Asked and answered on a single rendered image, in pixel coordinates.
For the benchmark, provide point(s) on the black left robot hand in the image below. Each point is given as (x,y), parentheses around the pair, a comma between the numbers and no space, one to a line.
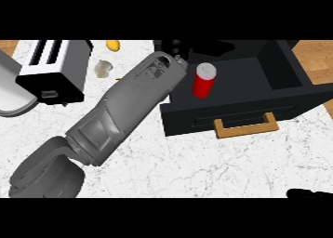
(175,47)

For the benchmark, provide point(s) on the black and white toaster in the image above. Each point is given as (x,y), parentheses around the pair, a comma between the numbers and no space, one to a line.
(56,71)

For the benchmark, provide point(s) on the black open drawer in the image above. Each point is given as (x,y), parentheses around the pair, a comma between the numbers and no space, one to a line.
(248,77)

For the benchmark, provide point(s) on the black drawer front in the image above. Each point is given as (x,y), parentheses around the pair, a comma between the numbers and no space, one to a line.
(248,113)

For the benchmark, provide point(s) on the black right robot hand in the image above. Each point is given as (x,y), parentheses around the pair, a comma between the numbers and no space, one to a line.
(311,194)

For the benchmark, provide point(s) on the red can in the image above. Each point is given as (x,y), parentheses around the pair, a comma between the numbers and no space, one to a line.
(205,83)

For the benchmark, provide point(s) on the pale grey rounded appliance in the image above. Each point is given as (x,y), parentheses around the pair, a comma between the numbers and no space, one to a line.
(4,86)

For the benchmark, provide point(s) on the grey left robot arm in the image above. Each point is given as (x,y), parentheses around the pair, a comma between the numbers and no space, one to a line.
(124,105)

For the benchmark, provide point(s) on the pale garlic bulb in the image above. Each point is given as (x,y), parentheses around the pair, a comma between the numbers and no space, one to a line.
(103,68)

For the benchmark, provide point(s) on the yellow fruit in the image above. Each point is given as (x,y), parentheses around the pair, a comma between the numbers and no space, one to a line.
(113,45)

